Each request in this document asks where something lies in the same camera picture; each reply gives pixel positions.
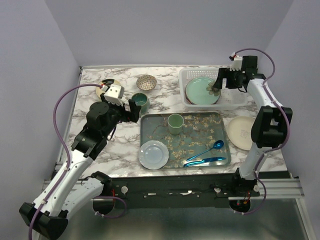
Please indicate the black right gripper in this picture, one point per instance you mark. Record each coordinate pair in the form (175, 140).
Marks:
(225, 73)

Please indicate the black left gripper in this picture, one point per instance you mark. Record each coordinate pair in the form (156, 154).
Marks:
(128, 116)

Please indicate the pale aqua brown-rimmed plate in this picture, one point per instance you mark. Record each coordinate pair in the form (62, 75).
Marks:
(199, 91)

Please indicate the cream plate with black mark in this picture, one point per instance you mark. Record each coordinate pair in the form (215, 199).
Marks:
(106, 82)

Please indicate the cream sweet bear plate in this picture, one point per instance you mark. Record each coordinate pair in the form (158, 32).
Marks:
(239, 132)

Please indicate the pink polka dot plate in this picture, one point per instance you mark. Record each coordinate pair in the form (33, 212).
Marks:
(187, 99)

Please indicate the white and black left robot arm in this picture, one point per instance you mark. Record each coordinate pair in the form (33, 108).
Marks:
(50, 212)

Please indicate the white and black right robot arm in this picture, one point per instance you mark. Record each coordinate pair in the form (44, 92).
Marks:
(270, 130)

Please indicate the white perforated plastic bin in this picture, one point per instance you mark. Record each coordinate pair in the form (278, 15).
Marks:
(230, 99)

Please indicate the teal glazed ceramic mug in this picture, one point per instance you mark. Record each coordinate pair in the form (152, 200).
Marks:
(141, 100)

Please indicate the patterned small ceramic bowl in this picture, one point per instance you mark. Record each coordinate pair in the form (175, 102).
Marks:
(146, 82)

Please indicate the light green ceramic cup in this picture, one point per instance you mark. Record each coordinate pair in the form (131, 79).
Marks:
(175, 123)

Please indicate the light blue scalloped plate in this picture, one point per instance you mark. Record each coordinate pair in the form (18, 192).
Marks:
(153, 155)

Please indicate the teal floral serving tray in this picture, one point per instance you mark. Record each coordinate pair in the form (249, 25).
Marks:
(199, 132)

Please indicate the blue metallic spoon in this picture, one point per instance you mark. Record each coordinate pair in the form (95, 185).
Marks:
(216, 146)

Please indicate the blue metallic knife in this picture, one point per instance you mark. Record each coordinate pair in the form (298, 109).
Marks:
(191, 163)

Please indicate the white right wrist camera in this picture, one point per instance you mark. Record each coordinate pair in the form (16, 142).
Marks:
(236, 63)

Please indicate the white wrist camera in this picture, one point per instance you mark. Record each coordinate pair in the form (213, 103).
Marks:
(112, 94)
(236, 63)

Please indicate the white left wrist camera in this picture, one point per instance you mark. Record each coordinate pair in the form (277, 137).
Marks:
(112, 94)

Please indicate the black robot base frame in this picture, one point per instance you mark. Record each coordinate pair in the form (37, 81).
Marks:
(177, 191)

